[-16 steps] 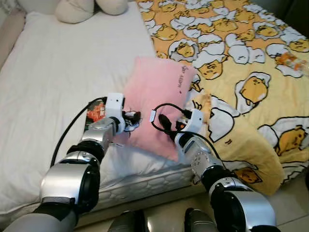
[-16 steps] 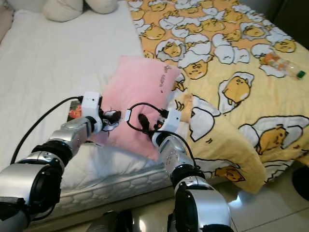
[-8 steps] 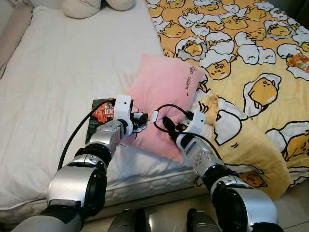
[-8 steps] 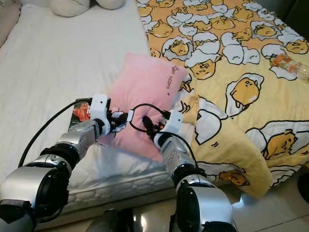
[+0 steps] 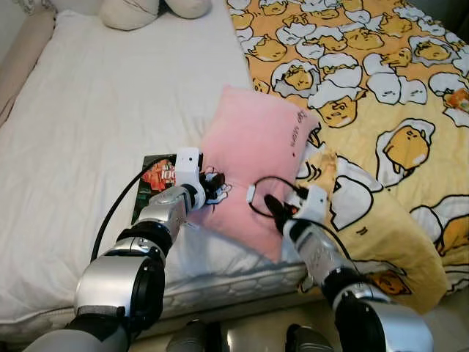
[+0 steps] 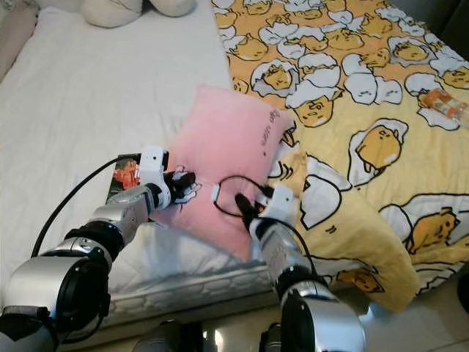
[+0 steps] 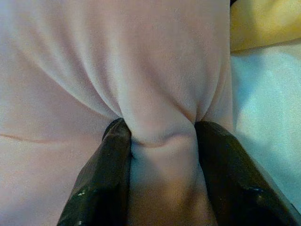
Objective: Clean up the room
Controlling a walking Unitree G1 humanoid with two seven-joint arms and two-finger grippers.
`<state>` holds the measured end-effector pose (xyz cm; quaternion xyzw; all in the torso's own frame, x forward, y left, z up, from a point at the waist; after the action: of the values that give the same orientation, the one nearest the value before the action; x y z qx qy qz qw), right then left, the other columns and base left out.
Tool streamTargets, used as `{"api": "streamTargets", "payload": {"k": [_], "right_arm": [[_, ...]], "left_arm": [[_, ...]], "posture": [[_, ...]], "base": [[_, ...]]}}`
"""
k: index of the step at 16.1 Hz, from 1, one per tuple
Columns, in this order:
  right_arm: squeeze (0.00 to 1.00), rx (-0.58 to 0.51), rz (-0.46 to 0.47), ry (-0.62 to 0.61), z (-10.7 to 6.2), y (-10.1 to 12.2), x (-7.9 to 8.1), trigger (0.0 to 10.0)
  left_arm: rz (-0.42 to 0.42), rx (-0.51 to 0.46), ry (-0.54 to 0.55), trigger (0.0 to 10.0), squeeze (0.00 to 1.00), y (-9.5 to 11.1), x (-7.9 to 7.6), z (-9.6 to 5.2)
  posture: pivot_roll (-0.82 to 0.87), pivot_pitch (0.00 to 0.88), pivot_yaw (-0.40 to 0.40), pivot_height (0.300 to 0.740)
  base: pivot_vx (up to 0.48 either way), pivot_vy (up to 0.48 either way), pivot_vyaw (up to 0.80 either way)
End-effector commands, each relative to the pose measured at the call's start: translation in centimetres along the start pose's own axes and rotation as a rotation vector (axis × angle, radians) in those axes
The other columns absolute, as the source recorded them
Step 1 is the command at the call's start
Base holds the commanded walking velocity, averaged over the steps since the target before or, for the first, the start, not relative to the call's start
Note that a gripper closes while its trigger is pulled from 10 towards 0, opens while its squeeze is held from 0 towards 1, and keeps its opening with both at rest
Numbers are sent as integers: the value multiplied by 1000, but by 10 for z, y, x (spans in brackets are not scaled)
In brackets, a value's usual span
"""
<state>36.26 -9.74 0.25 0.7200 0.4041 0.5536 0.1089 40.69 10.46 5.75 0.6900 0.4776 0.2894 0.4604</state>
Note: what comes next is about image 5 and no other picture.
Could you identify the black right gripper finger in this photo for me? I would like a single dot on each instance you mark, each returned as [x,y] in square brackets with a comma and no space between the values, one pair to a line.
[278,212]

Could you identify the pink pillow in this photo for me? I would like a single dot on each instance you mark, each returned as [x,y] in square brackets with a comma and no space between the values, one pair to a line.
[253,139]

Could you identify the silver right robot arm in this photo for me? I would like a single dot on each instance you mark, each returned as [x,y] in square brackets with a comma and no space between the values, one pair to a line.
[319,253]

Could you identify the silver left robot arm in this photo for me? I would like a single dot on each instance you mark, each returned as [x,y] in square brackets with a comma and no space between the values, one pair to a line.
[157,216]

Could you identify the black red snack packet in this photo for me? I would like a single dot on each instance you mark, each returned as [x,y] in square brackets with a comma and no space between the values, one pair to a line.
[152,180]

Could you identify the grey right robot leg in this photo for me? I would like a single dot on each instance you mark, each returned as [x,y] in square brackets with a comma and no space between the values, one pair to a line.
[308,339]

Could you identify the grey robot leg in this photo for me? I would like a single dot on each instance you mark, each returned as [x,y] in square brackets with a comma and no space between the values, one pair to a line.
[192,337]
[308,339]

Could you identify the white quilted mattress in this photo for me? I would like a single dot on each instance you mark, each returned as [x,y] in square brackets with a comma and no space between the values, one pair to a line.
[88,110]

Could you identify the grey left robot leg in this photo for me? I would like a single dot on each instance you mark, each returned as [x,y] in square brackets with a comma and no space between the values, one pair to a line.
[192,337]

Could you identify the cream pillow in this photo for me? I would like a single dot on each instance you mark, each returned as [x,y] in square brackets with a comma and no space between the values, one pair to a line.
[187,7]
[128,13]

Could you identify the yellow cartoon egg blanket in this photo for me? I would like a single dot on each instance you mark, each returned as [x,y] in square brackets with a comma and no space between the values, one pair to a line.
[381,66]

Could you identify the clear plastic bottle orange label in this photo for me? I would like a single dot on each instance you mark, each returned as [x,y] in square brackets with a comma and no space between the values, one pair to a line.
[459,100]

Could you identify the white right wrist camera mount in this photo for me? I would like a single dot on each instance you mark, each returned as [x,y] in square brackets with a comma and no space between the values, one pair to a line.
[314,204]

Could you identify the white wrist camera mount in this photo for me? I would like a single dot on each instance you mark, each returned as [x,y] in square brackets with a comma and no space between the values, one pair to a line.
[187,167]
[314,204]

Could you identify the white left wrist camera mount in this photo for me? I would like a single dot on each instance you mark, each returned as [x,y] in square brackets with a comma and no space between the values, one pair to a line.
[187,167]

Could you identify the beige padded bed frame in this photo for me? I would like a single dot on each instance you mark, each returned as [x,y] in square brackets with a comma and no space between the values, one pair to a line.
[22,62]

